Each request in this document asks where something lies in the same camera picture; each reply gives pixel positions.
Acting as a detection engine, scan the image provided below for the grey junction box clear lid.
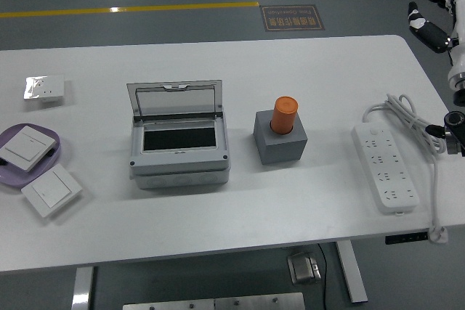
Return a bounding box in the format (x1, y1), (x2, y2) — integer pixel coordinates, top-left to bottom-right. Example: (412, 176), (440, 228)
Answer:
(126, 78), (231, 191)

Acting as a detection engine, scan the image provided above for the orange cylinder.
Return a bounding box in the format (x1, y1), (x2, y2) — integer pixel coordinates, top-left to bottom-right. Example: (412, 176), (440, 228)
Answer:
(269, 96), (299, 136)

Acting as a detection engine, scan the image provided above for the white wall switch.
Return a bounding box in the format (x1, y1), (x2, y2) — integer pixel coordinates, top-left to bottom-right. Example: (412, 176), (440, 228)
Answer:
(20, 163), (84, 219)
(0, 125), (60, 172)

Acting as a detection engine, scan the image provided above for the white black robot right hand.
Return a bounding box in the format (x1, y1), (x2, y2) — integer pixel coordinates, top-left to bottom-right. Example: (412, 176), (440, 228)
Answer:
(407, 0), (465, 89)

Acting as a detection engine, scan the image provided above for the metal base plate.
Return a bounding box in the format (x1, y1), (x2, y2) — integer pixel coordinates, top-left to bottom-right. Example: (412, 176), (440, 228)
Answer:
(214, 292), (306, 310)
(122, 298), (216, 310)

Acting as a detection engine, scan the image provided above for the metal floor box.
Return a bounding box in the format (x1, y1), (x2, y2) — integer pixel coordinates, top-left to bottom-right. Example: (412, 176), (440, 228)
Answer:
(286, 251), (323, 285)

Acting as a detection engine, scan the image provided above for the grey cube with round hole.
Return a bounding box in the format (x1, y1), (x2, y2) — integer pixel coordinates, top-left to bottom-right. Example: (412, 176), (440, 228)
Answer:
(253, 109), (309, 166)

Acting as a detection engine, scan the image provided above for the yellow floor tape line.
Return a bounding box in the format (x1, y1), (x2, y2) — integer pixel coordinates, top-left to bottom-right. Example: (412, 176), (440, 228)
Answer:
(0, 1), (260, 20)

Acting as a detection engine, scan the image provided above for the white table leg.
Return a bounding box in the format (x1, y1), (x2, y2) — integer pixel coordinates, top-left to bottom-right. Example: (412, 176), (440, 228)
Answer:
(334, 241), (368, 303)
(71, 266), (94, 310)

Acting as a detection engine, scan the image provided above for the white power strip cord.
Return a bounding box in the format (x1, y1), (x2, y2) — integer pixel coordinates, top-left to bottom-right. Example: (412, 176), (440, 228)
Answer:
(362, 93), (451, 245)

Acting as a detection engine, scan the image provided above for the white wall socket in plastic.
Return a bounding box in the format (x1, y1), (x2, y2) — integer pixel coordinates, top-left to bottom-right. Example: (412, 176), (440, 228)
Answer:
(23, 75), (66, 105)

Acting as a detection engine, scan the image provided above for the purple tray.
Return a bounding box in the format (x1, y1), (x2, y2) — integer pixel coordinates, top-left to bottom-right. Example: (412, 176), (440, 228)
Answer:
(0, 123), (62, 190)

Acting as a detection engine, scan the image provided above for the white power strip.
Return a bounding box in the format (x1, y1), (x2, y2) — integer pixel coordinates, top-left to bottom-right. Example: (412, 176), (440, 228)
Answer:
(350, 123), (421, 216)

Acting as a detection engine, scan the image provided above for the black floor cable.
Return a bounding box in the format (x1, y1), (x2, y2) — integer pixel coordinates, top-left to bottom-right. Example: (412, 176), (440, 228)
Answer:
(317, 243), (328, 310)

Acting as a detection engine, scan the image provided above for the black table control panel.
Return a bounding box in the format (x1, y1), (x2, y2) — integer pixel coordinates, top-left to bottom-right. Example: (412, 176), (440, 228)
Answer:
(385, 232), (429, 245)

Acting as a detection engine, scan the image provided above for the brown floor sign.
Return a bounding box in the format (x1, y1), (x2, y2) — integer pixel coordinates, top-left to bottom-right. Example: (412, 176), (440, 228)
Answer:
(259, 4), (326, 33)

